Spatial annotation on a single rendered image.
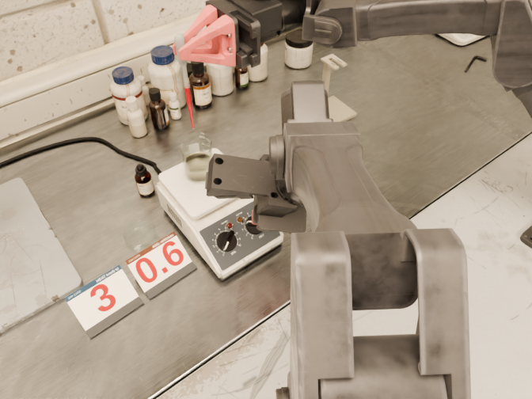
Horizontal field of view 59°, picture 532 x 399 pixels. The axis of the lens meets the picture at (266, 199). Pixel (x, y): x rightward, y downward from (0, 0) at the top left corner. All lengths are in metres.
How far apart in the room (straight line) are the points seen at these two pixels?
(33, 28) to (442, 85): 0.89
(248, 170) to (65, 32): 0.63
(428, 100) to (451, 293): 0.92
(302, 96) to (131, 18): 0.66
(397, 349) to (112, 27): 0.96
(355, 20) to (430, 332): 0.51
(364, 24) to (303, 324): 0.51
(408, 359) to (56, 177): 0.82
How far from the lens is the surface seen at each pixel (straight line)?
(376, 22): 0.70
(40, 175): 1.01
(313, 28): 0.69
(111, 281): 0.77
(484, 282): 0.84
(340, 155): 0.38
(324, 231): 0.27
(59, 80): 1.07
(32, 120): 1.10
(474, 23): 0.70
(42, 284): 0.83
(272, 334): 0.72
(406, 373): 0.28
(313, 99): 0.53
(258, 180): 0.56
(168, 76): 1.03
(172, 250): 0.78
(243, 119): 1.04
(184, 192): 0.77
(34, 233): 0.90
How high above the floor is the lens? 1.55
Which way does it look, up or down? 48 degrees down
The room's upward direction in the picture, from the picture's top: straight up
